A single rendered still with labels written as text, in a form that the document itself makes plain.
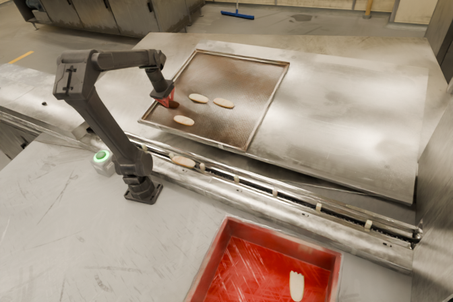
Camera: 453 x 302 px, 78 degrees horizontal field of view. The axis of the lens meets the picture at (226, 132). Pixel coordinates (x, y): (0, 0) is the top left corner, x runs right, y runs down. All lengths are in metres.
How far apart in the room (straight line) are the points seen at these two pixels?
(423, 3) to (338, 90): 3.03
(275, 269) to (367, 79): 0.80
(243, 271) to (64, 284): 0.52
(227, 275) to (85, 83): 0.62
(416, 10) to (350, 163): 3.31
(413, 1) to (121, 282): 3.93
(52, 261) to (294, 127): 0.91
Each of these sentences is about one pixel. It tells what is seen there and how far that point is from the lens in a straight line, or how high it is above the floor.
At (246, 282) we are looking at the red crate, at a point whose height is 0.82.
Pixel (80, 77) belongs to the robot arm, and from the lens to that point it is 0.73.
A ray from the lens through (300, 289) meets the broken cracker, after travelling 0.85.
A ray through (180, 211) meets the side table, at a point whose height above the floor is 0.82.
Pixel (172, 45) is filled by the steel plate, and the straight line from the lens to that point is 2.01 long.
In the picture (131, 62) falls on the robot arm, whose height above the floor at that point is 1.23.
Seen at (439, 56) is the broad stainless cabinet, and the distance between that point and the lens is 2.44.
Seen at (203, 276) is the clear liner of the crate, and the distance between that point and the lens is 0.78.
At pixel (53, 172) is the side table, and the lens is 1.35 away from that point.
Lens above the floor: 1.64
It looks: 43 degrees down
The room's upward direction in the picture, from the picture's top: 9 degrees counter-clockwise
